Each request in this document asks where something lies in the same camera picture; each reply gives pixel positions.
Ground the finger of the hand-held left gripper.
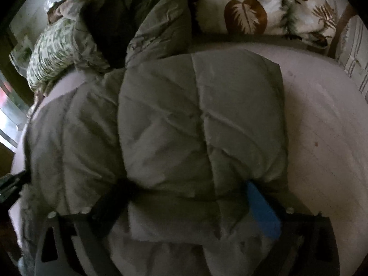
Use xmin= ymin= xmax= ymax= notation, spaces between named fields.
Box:
xmin=0 ymin=170 xmax=28 ymax=203

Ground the olive quilted comforter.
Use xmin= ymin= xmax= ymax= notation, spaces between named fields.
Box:
xmin=21 ymin=0 xmax=289 ymax=276

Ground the green patterned pillow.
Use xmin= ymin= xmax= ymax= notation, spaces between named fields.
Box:
xmin=27 ymin=17 xmax=111 ymax=92

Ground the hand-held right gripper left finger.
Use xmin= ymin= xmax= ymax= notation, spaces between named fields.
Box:
xmin=34 ymin=178 xmax=136 ymax=276

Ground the brown wooden bed frame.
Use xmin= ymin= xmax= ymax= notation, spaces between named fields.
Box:
xmin=326 ymin=4 xmax=357 ymax=58

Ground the window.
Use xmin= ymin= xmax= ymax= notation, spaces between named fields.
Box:
xmin=0 ymin=70 xmax=29 ymax=151

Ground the striped pillow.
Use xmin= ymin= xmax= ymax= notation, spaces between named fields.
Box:
xmin=335 ymin=16 xmax=368 ymax=102

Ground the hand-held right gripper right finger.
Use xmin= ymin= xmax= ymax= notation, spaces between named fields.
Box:
xmin=201 ymin=181 xmax=341 ymax=276

